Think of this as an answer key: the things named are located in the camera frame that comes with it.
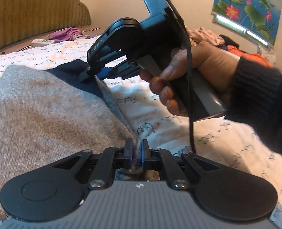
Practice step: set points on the orange garment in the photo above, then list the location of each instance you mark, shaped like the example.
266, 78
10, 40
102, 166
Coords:
249, 56

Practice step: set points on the black sleeved forearm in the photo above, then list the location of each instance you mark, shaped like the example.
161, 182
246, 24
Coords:
256, 100

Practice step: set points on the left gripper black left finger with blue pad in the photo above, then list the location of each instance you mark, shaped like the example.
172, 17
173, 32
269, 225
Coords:
112, 159

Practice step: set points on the pink crumpled garment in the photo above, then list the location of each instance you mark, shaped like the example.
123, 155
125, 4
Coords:
202, 35

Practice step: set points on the olive upholstered headboard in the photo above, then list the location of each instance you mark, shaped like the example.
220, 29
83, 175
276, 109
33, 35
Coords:
21, 19

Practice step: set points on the lotus pond roller blind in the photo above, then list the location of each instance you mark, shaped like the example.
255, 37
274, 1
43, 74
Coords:
257, 20

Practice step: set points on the white script-print bedspread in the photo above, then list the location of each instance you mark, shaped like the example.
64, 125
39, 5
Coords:
225, 142

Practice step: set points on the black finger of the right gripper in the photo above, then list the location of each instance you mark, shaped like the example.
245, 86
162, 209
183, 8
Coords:
88, 75

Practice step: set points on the white power strip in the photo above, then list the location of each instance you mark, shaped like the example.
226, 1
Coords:
41, 42

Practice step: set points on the purple cloth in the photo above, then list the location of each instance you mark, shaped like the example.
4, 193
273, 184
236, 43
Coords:
67, 34

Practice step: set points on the person's right hand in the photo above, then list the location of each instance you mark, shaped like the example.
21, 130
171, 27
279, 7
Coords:
216, 66

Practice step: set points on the grey and navy sweater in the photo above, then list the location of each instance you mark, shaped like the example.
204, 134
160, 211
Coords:
46, 115

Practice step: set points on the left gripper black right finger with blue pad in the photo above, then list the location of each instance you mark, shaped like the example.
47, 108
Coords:
162, 161

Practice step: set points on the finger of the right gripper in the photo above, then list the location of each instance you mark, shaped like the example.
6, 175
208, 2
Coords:
124, 71

